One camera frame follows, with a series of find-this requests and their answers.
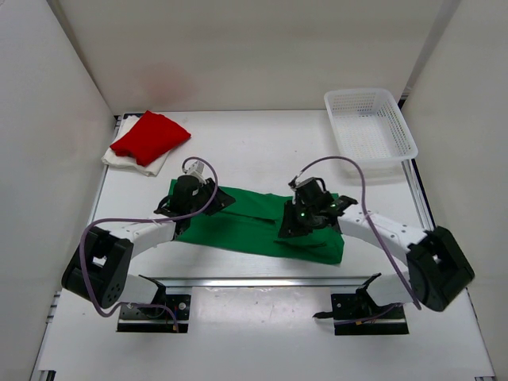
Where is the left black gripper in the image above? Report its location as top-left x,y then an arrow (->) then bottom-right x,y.
187,177 -> 236,217

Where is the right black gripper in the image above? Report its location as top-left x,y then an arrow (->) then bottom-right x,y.
281,199 -> 320,238

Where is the green t shirt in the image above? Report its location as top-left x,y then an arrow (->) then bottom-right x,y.
177,187 -> 344,265

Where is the red t shirt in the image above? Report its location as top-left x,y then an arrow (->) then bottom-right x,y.
110,111 -> 191,167

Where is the white t shirt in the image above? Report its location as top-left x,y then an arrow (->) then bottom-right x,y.
102,115 -> 168,177

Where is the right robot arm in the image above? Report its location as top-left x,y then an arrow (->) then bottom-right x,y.
279,177 -> 475,318

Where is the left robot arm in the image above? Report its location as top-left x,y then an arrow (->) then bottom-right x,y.
61,175 -> 236,318

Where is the white plastic basket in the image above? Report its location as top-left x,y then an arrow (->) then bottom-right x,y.
324,87 -> 418,171

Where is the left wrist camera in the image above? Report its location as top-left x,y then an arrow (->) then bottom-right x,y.
183,160 -> 206,183

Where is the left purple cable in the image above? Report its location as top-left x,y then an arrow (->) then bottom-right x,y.
79,156 -> 219,318

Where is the purple cable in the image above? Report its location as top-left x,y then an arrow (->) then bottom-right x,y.
79,156 -> 219,318
293,156 -> 422,327

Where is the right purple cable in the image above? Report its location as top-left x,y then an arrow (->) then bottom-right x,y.
293,156 -> 422,327

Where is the aluminium table rail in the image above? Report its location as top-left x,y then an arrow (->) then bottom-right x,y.
156,277 -> 367,288

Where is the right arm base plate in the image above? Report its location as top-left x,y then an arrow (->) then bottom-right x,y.
313,287 -> 410,336

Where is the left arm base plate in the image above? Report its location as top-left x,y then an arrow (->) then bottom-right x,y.
117,287 -> 192,334

